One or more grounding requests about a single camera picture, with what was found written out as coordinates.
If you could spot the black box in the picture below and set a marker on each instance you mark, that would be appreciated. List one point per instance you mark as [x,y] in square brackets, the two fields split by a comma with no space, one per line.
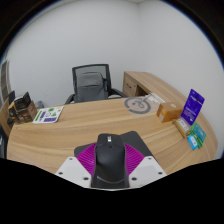
[22,100]

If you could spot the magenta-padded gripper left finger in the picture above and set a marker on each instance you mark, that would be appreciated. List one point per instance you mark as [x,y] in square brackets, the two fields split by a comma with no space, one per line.
[75,168]

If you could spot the wide brown cardboard box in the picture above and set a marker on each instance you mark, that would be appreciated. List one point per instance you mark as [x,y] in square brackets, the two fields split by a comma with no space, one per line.
[28,113]

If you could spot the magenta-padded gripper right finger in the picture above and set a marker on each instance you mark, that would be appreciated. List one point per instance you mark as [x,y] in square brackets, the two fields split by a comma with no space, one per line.
[143,166]

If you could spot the clear plastic packet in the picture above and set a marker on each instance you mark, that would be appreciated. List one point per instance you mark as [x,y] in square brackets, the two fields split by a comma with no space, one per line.
[156,98]

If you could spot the purple card package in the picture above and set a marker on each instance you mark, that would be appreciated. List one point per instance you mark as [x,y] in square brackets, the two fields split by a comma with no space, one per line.
[192,106]

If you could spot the dark grey mouse pad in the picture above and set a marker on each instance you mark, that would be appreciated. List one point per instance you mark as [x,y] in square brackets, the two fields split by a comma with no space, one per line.
[135,137]

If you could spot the round grey printed disc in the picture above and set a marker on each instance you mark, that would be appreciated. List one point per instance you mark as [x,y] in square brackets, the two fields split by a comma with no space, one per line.
[136,105]

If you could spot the black swivel chair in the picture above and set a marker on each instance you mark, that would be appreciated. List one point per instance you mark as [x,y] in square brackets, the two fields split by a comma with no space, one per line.
[2,141]

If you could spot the wooden side desk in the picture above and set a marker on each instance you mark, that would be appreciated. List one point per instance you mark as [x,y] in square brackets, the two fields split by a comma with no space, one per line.
[150,81]

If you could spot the orange cardboard box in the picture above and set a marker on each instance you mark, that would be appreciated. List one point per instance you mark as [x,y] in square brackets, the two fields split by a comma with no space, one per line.
[170,112]

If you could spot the black mesh office chair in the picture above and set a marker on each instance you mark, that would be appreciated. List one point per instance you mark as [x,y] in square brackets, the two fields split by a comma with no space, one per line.
[90,68]

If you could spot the small tan box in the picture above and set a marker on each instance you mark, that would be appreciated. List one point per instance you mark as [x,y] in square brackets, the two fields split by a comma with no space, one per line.
[182,127]

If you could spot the white sheet green purple print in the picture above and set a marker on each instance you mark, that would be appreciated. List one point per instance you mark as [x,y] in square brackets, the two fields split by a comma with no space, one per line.
[48,115]

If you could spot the blue packet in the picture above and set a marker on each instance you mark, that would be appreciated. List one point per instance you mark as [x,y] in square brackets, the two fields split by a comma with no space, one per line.
[192,142]

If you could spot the grey backpack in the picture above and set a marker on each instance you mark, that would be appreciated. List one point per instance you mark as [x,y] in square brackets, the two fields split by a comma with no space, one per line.
[90,87]

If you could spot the dark grey computer mouse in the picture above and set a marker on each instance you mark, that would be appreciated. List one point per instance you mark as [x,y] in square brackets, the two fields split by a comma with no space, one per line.
[110,160]

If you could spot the green packet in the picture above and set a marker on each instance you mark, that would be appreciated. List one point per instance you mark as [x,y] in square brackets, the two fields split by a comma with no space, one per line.
[200,133]

